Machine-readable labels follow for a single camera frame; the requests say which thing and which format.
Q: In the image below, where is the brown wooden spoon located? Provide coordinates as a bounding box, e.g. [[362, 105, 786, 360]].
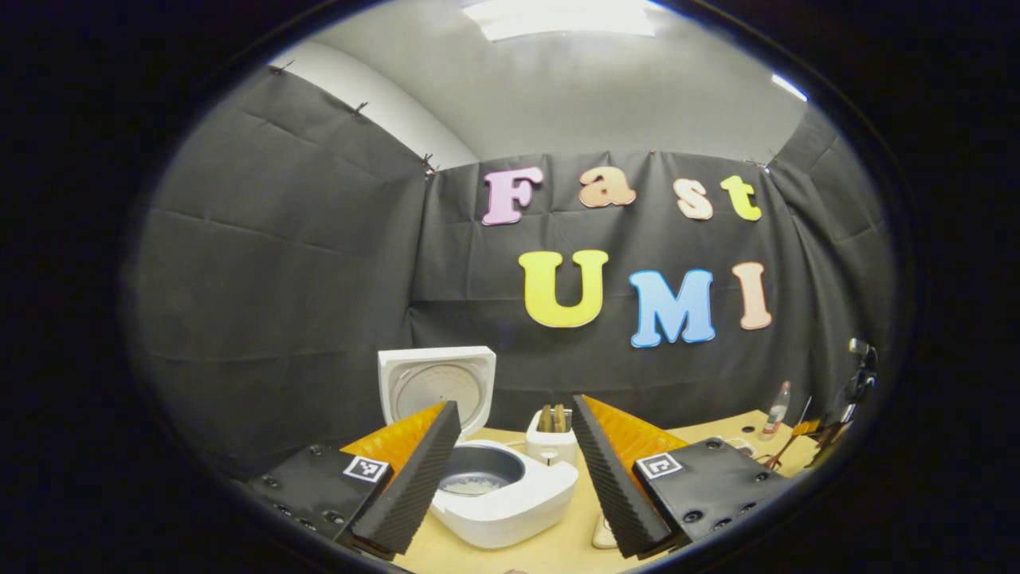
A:
[[765, 424, 806, 471]]

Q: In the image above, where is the clear plastic bottle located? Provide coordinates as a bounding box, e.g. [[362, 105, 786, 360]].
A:
[[759, 381, 792, 442]]

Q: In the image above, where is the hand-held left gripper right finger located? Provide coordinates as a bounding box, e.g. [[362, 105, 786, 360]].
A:
[[570, 394, 798, 559]]

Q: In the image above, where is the white rice cooker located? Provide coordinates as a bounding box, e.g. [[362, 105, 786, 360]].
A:
[[377, 345, 580, 549]]

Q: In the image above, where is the white rice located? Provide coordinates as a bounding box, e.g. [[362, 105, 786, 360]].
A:
[[440, 474, 501, 495]]

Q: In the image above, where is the white toaster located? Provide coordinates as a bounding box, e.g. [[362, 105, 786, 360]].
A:
[[524, 408, 580, 467]]

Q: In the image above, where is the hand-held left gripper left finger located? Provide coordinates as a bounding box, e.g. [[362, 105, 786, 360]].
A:
[[239, 399, 463, 559]]

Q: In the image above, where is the black backdrop cloth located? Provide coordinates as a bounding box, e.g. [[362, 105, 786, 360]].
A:
[[127, 64, 897, 479]]

